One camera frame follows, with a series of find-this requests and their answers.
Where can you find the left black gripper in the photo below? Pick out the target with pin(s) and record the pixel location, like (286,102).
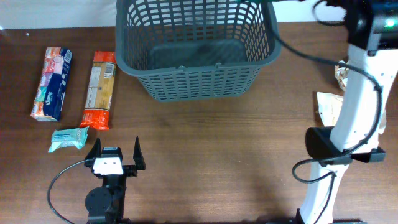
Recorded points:
(131,170)

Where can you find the orange pasta package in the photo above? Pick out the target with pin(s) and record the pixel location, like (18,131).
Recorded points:
(96,113)

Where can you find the beige paper pouch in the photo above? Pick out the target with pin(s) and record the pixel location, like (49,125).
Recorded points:
(329,107)

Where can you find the beige chocolate snack bag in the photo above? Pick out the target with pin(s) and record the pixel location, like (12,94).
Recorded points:
(341,74)

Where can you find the green Nescafe coffee bag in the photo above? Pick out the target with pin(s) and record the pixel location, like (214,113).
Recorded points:
(258,1)

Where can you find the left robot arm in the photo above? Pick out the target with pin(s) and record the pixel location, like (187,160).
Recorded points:
(105,204)

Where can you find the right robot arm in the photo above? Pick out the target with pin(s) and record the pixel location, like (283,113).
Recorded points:
(372,68)

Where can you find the teal wet wipes pack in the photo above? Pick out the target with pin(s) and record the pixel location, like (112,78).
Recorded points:
(68,137)

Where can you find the blue Kleenex tissue pack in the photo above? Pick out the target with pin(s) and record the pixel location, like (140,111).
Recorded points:
(50,94)

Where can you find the grey plastic basket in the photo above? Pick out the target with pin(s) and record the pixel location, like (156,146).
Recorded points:
(195,49)

